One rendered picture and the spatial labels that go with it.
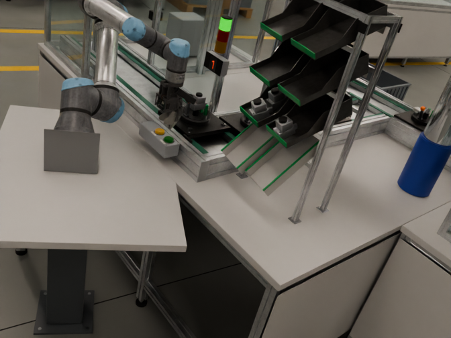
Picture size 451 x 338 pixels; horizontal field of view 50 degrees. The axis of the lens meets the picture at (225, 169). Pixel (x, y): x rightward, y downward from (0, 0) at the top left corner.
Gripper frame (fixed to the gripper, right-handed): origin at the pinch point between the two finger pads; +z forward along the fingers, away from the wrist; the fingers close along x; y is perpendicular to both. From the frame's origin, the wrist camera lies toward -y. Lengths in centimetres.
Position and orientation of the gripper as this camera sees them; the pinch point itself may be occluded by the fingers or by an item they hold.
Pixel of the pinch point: (171, 125)
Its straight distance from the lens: 195.6
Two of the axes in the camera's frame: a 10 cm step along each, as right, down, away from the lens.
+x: 6.1, 5.2, -6.0
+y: -7.7, 2.0, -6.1
